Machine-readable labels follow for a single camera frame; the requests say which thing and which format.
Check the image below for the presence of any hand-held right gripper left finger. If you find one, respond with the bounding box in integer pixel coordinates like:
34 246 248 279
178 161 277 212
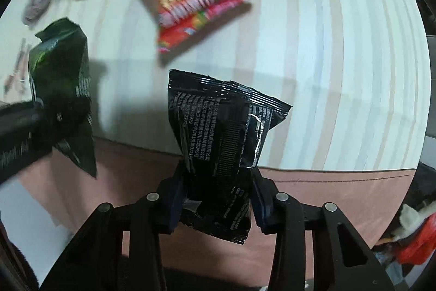
40 162 189 291

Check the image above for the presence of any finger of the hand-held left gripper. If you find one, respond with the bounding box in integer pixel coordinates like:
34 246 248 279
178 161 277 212
43 95 91 145

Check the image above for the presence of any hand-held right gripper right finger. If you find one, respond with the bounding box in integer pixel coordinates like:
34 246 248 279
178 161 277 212
250 167 396 291

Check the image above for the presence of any black snack packet green print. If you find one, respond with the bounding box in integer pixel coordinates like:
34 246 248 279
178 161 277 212
28 17 98 179

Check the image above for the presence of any black snack packet white print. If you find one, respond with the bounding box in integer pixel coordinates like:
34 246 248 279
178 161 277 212
168 69 293 245

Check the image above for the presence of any pink bed sheet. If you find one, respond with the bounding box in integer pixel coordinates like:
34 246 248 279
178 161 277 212
0 136 419 288

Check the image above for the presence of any striped white blanket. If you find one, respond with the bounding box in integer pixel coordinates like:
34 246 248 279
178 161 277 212
0 0 429 173

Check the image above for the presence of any pile of red white clutter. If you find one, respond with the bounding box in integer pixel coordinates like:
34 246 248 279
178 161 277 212
373 200 436 278

